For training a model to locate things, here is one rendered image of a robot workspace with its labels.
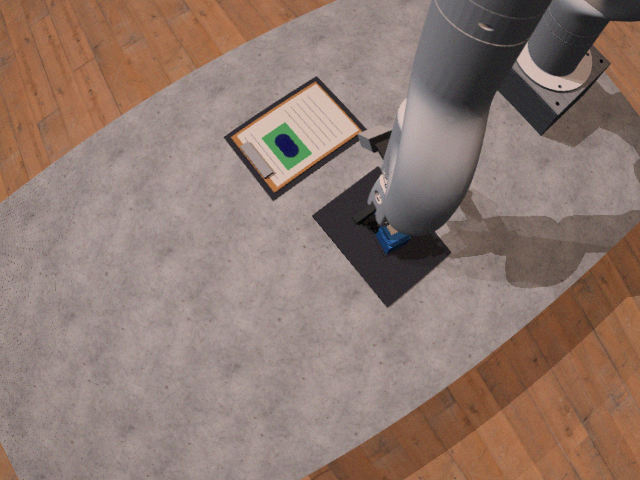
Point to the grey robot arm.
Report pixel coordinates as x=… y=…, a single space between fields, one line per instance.
x=465 y=51

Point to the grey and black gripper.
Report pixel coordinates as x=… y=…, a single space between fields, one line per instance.
x=366 y=217

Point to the dark blue ink mark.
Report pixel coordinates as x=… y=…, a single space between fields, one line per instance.
x=292 y=153
x=282 y=140
x=289 y=148

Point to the blue self-inking stamp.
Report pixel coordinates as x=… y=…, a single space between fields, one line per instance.
x=390 y=239

